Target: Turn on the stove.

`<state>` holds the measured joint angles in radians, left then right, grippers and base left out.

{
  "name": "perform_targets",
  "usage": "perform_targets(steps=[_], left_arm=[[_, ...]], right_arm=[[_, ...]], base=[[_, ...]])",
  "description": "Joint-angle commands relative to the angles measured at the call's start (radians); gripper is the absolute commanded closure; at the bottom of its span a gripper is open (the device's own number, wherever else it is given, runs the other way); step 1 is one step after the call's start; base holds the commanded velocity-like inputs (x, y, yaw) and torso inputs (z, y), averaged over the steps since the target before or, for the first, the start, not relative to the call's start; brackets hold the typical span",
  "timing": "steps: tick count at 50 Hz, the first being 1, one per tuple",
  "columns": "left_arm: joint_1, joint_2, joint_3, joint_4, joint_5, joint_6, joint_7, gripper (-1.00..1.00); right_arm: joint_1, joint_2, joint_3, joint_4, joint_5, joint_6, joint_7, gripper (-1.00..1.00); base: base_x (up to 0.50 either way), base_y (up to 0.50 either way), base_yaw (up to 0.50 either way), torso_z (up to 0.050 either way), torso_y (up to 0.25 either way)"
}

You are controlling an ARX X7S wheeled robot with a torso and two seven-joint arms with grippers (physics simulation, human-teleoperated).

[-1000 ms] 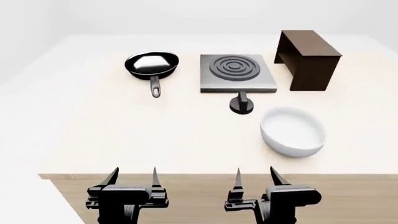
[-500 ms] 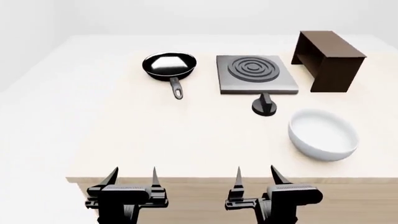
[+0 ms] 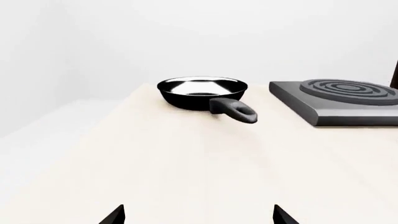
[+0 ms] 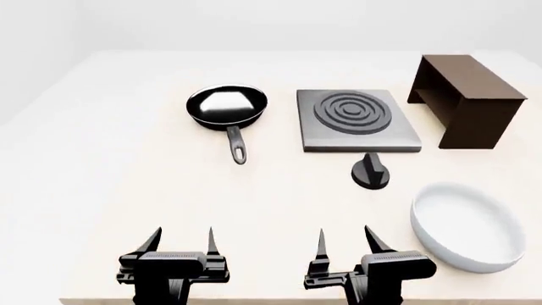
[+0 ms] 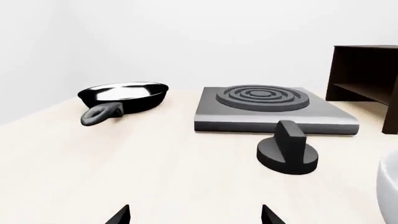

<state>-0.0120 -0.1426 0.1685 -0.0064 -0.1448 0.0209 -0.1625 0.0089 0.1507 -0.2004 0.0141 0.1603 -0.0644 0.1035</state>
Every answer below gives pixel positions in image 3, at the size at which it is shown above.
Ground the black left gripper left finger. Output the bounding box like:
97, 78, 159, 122
98, 203, 126, 224

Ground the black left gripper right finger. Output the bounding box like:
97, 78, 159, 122
274, 203, 300, 224

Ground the dark grey electric stove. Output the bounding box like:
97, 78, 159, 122
269, 78, 398, 128

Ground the black frying pan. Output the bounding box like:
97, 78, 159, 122
157, 75, 259, 125

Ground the dark brown upright object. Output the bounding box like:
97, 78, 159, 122
389, 60, 398, 89

